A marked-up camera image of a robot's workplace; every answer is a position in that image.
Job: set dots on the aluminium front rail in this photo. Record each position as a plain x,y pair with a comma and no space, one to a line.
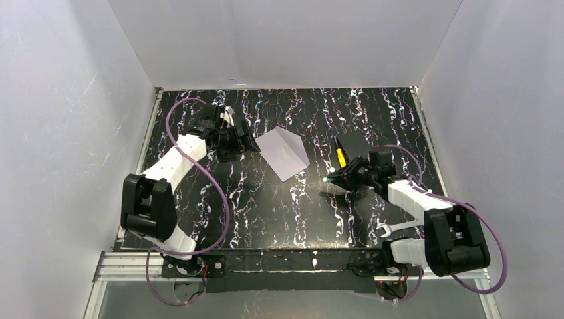
221,263

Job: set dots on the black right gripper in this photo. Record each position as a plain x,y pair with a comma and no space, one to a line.
348,173

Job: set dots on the silver open-end wrench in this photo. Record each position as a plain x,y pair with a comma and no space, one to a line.
389,229

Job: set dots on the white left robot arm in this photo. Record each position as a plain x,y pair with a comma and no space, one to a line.
148,208

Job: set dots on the black flat box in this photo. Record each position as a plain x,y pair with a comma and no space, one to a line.
353,144

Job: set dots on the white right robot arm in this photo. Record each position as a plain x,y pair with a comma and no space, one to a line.
453,240

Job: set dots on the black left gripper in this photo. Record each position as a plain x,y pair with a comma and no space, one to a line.
243,139

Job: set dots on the yellow handled screwdriver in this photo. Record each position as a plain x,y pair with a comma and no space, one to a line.
340,153

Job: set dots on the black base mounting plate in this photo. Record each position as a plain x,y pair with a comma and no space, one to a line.
288,282

